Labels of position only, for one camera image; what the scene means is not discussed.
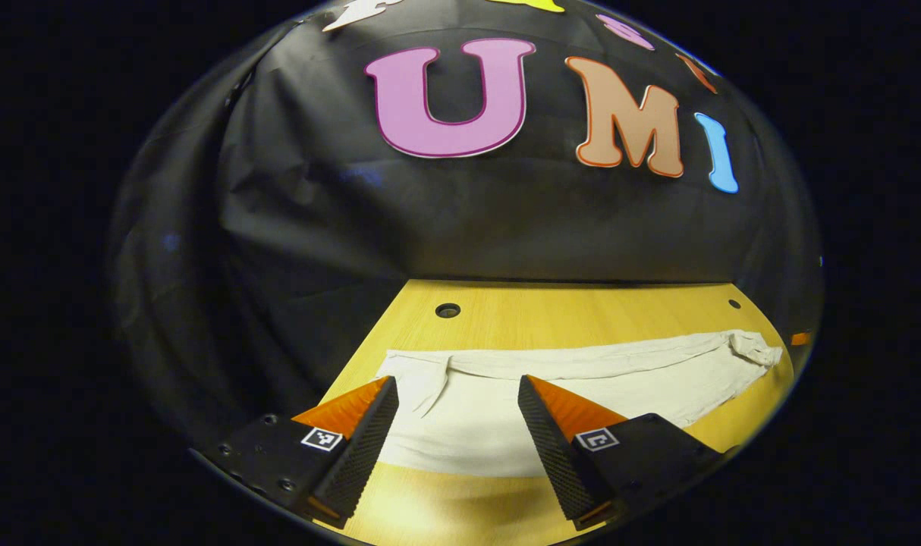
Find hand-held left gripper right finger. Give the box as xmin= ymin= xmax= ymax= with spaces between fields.
xmin=517 ymin=374 xmax=728 ymax=532

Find white jeans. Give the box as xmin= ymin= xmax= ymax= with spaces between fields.
xmin=375 ymin=330 xmax=784 ymax=479

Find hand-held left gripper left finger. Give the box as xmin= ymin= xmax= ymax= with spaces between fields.
xmin=191 ymin=375 xmax=401 ymax=530

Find black backdrop cloth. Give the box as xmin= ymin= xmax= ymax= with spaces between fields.
xmin=108 ymin=0 xmax=824 ymax=456

